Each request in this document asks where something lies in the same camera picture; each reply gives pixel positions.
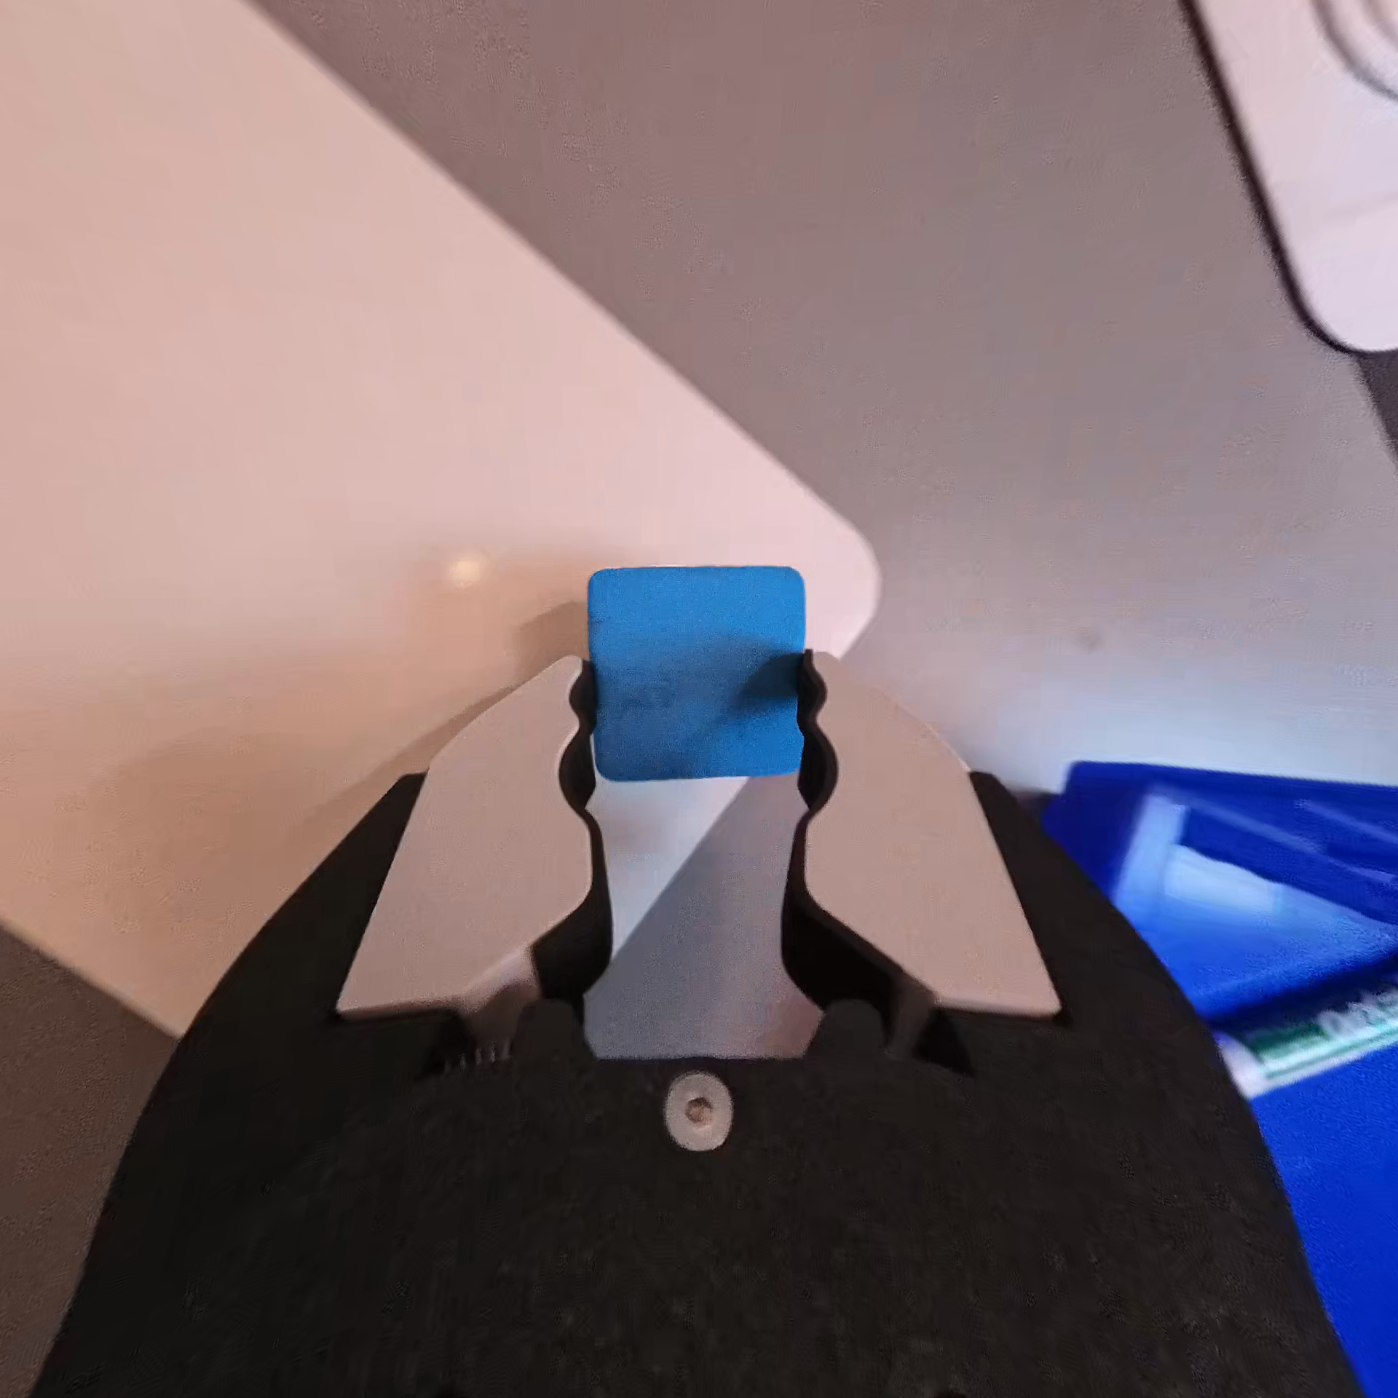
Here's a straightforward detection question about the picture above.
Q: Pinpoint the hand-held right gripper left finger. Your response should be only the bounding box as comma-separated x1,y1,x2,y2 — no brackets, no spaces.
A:
336,655,614,1061

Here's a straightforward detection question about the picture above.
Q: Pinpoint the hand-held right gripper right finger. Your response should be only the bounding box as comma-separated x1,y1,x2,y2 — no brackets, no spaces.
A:
781,649,1067,1061

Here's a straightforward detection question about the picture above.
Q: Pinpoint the blue whiteboard eraser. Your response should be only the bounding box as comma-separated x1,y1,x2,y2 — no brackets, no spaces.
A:
585,563,813,783

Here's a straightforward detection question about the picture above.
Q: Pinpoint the white whiteboard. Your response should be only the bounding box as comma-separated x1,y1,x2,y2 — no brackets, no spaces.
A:
0,0,885,1039

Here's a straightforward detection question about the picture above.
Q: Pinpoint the green dry-erase marker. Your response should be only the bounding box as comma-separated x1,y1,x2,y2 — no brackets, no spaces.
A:
1215,982,1398,1097

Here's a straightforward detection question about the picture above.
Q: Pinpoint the blue plastic bin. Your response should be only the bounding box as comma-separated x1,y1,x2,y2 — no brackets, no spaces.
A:
1039,758,1398,1398

